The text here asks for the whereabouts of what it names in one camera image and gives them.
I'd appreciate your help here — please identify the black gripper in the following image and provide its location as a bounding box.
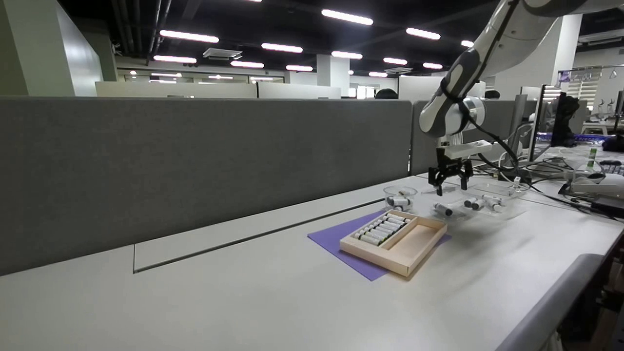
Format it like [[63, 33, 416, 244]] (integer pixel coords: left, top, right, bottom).
[[427, 148, 474, 195]]

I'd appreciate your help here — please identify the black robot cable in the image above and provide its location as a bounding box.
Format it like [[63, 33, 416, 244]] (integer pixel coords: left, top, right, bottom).
[[439, 76, 624, 216]]

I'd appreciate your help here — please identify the computer monitor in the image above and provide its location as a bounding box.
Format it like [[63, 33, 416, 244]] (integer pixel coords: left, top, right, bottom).
[[529, 84, 550, 162]]

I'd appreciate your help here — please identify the purple paper sheet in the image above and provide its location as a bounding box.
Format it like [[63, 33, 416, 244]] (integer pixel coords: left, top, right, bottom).
[[306, 207, 453, 283]]

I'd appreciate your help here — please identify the white blue-labelled bottle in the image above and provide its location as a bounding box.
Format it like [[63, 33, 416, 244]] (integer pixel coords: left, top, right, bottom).
[[435, 203, 453, 216]]

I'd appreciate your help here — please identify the small bottle in lid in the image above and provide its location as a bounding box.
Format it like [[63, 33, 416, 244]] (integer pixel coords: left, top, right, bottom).
[[388, 195, 410, 211]]

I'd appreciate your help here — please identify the round clear plastic lid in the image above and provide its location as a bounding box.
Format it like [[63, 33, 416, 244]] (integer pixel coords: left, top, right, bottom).
[[427, 201, 474, 222]]

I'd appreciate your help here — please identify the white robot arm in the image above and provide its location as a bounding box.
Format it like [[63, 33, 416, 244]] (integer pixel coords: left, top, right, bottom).
[[419, 0, 622, 140]]

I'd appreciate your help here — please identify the clear plastic container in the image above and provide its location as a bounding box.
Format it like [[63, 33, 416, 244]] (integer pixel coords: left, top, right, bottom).
[[478, 183, 529, 213]]

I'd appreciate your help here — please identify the light wooden tray box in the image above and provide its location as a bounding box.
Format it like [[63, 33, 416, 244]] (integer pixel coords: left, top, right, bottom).
[[339, 211, 447, 279]]

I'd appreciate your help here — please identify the grey desk partition panel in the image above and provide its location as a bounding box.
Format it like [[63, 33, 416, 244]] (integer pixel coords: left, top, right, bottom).
[[0, 97, 412, 275]]

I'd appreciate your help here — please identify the grey partition panel right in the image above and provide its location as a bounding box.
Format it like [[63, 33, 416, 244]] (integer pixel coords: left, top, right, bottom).
[[412, 99, 527, 172]]

